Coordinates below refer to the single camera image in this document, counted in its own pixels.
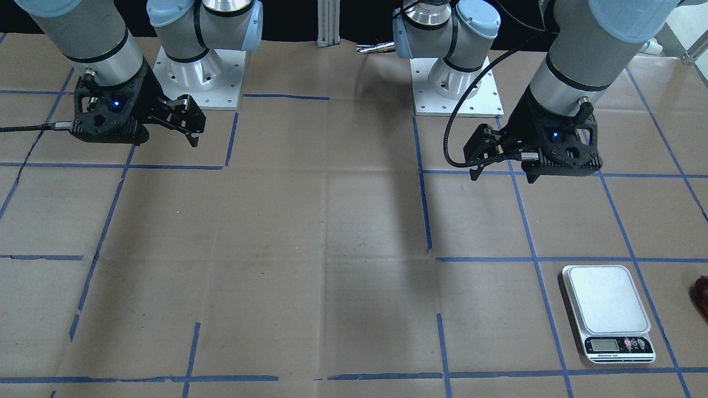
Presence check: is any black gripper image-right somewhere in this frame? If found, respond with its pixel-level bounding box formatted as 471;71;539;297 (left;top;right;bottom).
463;88;603;184

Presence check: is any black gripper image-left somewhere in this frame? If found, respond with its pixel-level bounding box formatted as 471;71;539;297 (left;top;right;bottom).
70;60;206;147

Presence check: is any dark red mango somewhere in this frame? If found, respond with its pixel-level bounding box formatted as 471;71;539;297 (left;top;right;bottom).
690;275;707;320

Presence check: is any metal cylinder tool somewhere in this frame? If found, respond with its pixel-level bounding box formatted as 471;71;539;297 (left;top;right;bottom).
356;42;396;54

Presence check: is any white digital kitchen scale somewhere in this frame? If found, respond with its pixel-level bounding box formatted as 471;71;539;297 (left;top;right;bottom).
561;265;657;364

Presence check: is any black braided cable image-right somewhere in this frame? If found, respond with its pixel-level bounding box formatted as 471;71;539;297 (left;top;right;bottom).
443;0;554;169

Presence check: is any white base plate image-left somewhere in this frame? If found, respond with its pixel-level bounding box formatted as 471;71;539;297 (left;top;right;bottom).
153;48;248;111

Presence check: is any white base plate image-right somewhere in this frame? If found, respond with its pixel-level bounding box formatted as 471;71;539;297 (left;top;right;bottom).
410;58;505;118

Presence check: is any black braided cable image-left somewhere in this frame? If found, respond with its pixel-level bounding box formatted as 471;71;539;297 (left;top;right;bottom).
0;122;73;133

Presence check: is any aluminium extrusion post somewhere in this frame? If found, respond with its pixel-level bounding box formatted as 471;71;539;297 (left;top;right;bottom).
316;0;341;48

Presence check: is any aluminium frame corner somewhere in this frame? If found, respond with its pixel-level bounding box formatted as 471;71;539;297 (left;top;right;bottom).
655;25;708;66

